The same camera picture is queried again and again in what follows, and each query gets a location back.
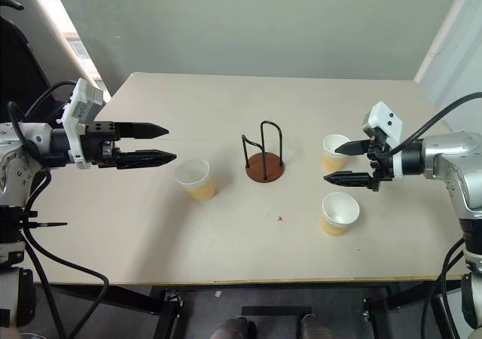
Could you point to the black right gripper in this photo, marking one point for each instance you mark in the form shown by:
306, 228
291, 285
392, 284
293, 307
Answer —
381, 165

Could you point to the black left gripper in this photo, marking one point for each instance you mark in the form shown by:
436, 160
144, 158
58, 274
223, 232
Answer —
98, 143

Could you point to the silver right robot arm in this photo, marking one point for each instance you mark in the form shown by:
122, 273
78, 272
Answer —
450, 158

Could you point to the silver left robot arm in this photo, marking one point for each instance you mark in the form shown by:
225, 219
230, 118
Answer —
15, 165

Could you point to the yellow white paper cup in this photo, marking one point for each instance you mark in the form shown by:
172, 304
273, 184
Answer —
195, 179
339, 214
333, 154

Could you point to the black chair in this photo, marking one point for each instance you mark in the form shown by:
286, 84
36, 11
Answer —
19, 68

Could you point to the dark rounded robot foot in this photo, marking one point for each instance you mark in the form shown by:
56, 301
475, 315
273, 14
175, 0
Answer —
312, 327
233, 327

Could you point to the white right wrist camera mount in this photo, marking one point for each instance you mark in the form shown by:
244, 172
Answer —
388, 120

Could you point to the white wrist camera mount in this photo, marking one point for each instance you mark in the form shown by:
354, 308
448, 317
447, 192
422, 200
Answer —
81, 107
388, 120

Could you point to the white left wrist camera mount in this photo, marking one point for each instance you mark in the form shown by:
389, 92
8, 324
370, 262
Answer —
81, 107

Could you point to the black table frame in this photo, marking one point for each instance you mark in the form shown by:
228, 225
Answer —
263, 301

